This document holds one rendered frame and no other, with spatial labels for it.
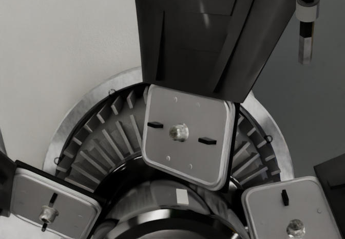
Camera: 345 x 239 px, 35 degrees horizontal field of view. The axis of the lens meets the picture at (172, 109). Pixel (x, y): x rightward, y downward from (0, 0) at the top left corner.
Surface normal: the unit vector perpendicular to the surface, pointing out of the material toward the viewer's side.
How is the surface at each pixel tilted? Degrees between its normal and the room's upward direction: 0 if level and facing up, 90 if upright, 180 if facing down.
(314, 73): 90
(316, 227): 0
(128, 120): 22
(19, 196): 94
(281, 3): 45
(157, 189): 40
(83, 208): 94
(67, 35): 50
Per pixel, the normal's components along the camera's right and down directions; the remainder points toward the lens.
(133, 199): -0.40, -0.91
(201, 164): -0.75, 0.00
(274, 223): -0.14, -0.66
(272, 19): -0.52, 0.00
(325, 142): 0.14, 0.72
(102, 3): 0.02, 0.13
